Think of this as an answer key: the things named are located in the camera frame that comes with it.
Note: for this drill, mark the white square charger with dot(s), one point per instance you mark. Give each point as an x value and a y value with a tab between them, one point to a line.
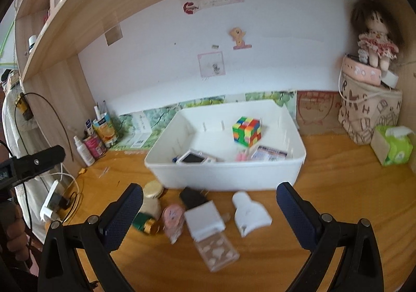
204	221

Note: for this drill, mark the small labelled plastic box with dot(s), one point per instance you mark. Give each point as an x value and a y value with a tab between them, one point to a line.
266	154

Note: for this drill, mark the rag doll brown hair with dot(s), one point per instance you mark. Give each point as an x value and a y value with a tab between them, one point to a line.
379	37

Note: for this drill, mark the clear acrylic box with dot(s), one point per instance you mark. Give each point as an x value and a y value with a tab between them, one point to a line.
216	251

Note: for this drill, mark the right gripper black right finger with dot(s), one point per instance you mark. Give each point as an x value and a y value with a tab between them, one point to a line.
359	268

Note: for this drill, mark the green perfume bottle gold cap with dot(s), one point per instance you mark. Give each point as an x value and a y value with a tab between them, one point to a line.
146	223

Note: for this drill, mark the white power strip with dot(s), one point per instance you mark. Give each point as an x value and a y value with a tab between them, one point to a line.
50	207

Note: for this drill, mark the white angular plastic box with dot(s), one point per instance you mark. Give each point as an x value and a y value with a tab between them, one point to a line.
152	207

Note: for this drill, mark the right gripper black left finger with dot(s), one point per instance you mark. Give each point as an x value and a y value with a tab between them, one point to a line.
98	236

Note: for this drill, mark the white plastic storage bin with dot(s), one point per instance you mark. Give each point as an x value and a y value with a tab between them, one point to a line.
209	129

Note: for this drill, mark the person's left hand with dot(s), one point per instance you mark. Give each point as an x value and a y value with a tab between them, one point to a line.
14	241

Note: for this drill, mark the pink power strip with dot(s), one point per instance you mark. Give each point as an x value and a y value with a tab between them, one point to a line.
361	72

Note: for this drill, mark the pink eraser sticks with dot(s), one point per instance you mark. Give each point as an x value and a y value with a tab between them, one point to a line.
242	155

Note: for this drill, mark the green tissue pack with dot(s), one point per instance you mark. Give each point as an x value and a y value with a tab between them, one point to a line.
392	144

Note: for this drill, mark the patterned fabric storage bag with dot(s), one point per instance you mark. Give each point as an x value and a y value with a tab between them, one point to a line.
364	107

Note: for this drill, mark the white plastic clip holder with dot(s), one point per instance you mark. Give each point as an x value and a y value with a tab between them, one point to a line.
249	215

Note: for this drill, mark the white spray bottle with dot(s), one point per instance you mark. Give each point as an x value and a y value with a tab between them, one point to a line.
83	151

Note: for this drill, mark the pink correction tape dispenser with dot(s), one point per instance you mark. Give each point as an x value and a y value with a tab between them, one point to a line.
173	220

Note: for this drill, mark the multicoloured puzzle cube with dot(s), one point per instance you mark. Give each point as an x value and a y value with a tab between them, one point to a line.
247	131

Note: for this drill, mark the pink tin can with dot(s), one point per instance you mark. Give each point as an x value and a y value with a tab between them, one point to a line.
94	145

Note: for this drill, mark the white kids camera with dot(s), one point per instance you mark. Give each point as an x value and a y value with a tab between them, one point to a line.
194	157

